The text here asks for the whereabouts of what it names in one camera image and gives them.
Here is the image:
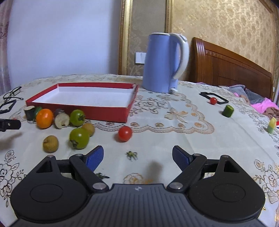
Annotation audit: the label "green tomato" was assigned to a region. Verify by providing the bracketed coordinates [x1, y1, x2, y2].
[69, 128, 90, 149]
[70, 109, 85, 127]

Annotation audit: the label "small green cucumber piece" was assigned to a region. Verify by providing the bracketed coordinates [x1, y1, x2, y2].
[34, 106, 43, 120]

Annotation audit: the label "brown longan fruit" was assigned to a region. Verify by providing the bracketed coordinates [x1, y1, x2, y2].
[81, 123, 95, 137]
[43, 135, 59, 153]

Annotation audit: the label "orange mandarin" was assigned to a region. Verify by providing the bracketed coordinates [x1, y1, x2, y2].
[36, 109, 54, 129]

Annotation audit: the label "red cherry tomato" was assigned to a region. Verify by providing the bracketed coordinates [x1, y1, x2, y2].
[209, 97, 217, 105]
[118, 126, 132, 142]

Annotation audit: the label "black eyeglasses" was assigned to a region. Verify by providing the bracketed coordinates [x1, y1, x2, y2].
[3, 86, 24, 103]

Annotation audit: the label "lace embroidered tablecloth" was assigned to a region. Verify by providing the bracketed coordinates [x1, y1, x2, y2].
[1, 74, 278, 226]

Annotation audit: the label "red shallow cardboard box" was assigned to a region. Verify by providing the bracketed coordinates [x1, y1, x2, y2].
[25, 82, 139, 123]

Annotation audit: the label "green cucumber chunk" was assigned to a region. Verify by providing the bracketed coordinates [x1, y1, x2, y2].
[221, 105, 234, 118]

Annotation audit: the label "yellow green vegetable piece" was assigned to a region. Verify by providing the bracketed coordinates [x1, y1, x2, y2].
[267, 117, 277, 134]

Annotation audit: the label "pink and grey bedding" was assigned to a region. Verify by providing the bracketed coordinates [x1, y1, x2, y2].
[197, 82, 279, 119]

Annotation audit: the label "wooden bed headboard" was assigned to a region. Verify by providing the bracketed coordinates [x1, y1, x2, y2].
[188, 37, 273, 99]

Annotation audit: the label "blue electric kettle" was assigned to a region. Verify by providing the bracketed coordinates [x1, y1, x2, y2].
[142, 33, 190, 93]

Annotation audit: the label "pink patterned curtain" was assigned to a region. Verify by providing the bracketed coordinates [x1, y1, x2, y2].
[0, 0, 13, 95]

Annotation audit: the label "black rectangular frame left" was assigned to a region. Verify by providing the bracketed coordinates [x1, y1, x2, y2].
[0, 99, 17, 114]

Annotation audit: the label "black rectangular frame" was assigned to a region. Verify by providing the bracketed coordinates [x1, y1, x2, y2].
[0, 99, 17, 114]
[199, 92, 229, 105]

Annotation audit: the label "red cherry tomato on frame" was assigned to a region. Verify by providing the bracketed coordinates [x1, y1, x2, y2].
[209, 97, 217, 105]

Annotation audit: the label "black rectangular frame right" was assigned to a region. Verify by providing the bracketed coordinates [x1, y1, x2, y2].
[199, 92, 229, 105]

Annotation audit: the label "white wall switch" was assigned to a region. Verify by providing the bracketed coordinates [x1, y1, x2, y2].
[135, 52, 146, 64]

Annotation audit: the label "gold picture frame moulding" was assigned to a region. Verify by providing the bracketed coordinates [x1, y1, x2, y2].
[118, 0, 174, 76]

